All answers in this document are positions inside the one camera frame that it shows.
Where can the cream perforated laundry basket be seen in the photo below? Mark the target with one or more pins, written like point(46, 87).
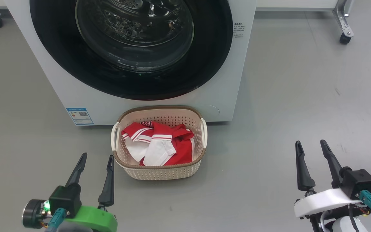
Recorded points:
point(159, 172)

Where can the round black glass washer door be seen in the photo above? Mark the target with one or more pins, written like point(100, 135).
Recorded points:
point(60, 64)

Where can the blue energy label sticker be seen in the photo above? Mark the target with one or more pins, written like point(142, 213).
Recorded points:
point(80, 116)

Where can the white front-load washing machine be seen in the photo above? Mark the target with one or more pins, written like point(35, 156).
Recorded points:
point(204, 96)

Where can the red and white garment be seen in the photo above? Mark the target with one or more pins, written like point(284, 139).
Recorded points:
point(179, 148)

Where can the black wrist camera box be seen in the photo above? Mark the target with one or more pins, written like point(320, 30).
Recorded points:
point(359, 182)
point(64, 199)

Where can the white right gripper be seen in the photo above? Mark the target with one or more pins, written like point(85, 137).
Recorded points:
point(324, 201)

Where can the right metal leg with caster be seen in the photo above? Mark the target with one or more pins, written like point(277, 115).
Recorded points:
point(345, 22)

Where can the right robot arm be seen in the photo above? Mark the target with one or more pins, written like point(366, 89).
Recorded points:
point(343, 225)

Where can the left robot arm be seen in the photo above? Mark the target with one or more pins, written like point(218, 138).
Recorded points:
point(72, 228)

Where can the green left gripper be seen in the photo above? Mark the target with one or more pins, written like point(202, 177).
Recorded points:
point(92, 219)

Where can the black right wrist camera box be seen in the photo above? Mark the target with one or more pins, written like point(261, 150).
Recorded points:
point(359, 182)

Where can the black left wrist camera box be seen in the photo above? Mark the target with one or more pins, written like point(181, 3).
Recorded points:
point(64, 199)

